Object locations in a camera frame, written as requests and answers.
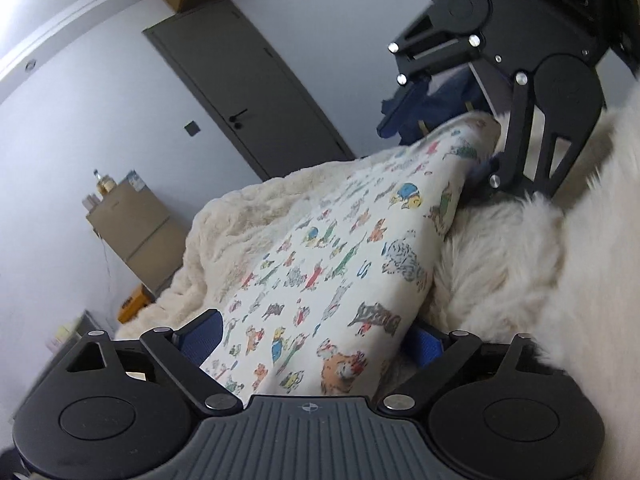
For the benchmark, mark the grey door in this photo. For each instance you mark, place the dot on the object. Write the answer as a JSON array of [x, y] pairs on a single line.
[[250, 85]]

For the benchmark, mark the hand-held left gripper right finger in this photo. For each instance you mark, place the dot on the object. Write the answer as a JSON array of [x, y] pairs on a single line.
[[425, 347]]

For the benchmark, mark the glass jar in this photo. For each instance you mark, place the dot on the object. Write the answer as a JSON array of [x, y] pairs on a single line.
[[102, 184]]

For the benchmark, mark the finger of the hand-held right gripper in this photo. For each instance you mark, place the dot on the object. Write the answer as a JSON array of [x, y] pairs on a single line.
[[515, 150], [410, 67]]

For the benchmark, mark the stacked cardboard boxes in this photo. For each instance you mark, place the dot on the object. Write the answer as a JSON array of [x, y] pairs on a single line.
[[140, 235]]

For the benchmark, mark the recessed ceiling spotlight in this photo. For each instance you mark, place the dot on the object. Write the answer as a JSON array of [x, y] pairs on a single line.
[[31, 65]]

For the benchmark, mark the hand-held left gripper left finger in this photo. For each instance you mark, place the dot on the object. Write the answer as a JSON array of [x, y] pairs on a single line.
[[202, 337]]

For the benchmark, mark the orange box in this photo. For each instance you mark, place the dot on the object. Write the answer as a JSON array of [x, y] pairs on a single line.
[[134, 305]]

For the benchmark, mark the navy bag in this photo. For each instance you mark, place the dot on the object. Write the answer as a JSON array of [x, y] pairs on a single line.
[[440, 105]]

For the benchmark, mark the cream fluffy blanket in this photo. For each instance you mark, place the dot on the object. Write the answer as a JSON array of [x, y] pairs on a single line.
[[575, 285]]

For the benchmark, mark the dark wall switch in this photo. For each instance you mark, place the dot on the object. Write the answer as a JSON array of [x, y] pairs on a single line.
[[192, 129]]

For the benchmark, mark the cartoon print cream garment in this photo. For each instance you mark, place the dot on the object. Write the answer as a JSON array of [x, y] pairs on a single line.
[[350, 270]]

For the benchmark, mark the metal tin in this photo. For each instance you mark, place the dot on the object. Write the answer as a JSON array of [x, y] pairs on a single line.
[[91, 202]]

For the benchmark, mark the grey side table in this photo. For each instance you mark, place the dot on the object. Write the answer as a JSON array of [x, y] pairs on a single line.
[[70, 332]]

